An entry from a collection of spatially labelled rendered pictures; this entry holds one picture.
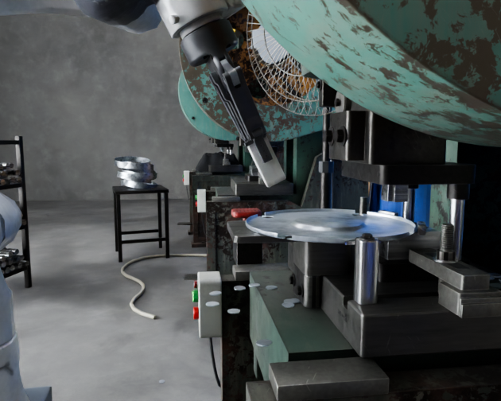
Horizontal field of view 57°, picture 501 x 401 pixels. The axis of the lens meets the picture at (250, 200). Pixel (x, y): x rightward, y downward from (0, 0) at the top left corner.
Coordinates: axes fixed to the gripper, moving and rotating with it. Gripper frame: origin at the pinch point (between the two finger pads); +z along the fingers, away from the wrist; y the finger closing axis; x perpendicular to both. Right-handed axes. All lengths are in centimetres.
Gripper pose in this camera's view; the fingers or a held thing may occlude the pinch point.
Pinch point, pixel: (266, 161)
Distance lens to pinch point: 67.9
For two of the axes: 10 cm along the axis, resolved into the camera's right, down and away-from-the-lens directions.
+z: 4.4, 8.8, 1.9
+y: 1.7, 1.2, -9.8
